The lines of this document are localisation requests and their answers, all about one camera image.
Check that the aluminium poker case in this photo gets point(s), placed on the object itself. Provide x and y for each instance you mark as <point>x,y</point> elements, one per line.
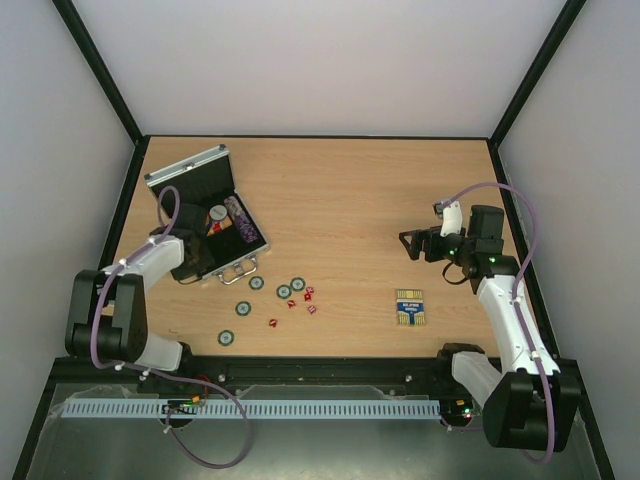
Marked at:
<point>221,237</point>

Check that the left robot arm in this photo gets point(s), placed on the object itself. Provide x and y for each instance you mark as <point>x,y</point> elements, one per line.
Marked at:
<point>107,318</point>

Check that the black frame rail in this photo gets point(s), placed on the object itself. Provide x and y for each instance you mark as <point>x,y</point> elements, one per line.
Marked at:
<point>398,376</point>

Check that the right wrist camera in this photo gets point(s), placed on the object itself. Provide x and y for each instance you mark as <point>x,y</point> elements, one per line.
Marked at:
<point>450,213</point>

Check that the green poker chip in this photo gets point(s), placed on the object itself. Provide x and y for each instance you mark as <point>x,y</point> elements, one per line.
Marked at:
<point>243,308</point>
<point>226,338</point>
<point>298,284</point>
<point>284,291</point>
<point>256,282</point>

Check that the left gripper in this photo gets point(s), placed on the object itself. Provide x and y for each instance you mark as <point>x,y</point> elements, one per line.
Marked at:
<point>183,273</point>

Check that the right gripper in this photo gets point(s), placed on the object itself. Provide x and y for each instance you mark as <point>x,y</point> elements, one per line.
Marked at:
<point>430,243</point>

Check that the grey slotted cable duct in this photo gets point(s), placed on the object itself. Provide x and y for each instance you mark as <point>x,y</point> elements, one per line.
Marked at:
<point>255,409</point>

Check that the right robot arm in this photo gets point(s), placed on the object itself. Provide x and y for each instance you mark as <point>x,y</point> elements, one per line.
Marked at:
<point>527,402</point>

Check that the purple chip stack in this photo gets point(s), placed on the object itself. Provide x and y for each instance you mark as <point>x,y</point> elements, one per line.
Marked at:
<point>247,229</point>

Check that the playing card box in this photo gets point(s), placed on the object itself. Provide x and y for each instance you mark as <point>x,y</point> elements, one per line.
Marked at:
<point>410,309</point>

